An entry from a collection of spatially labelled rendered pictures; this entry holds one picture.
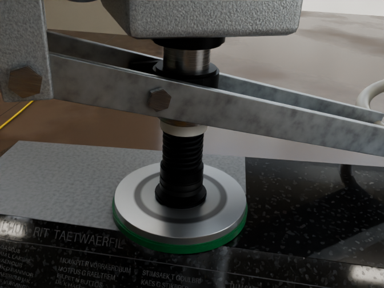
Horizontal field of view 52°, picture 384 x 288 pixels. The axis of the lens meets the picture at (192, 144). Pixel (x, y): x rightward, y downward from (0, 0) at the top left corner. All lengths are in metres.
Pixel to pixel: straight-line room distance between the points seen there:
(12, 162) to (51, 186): 0.12
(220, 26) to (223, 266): 0.34
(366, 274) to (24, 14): 0.53
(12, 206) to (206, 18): 0.44
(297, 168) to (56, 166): 0.47
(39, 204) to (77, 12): 5.25
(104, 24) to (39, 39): 5.34
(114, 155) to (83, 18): 5.09
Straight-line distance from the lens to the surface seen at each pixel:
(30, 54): 0.43
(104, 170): 0.76
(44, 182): 0.74
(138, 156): 0.80
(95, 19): 5.78
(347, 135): 0.66
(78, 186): 0.72
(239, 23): 0.44
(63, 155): 0.82
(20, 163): 0.81
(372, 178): 0.84
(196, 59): 0.51
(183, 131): 0.54
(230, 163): 0.79
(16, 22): 0.42
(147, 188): 0.65
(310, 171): 0.81
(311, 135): 0.61
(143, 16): 0.40
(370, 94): 1.00
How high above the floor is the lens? 1.20
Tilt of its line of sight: 27 degrees down
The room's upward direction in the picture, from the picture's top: 3 degrees clockwise
